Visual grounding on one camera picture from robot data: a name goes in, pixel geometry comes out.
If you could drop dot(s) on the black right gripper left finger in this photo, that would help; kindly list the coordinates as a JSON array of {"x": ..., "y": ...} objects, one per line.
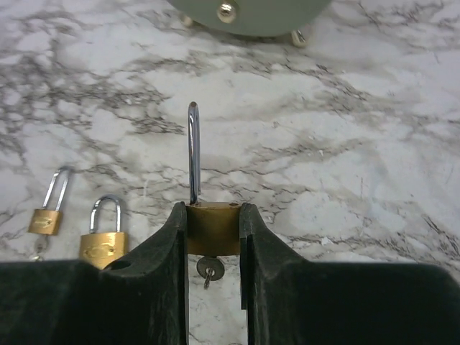
[{"x": 141, "y": 298}]

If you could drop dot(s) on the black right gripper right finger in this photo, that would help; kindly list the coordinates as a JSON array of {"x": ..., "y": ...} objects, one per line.
[{"x": 290, "y": 300}]

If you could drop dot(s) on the small silver key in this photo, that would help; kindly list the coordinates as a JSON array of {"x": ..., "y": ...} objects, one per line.
[{"x": 210, "y": 269}]

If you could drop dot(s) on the small key on table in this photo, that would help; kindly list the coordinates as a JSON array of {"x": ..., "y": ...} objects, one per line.
[{"x": 40, "y": 247}]

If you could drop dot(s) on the medium brass padlock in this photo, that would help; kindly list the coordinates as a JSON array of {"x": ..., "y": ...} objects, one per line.
[{"x": 101, "y": 249}]

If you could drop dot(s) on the small brass padlock long shackle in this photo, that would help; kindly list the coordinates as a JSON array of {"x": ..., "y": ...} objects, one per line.
[{"x": 46, "y": 221}]

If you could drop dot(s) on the round three-drawer storage box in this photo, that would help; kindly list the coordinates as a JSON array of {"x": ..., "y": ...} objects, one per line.
[{"x": 252, "y": 18}]

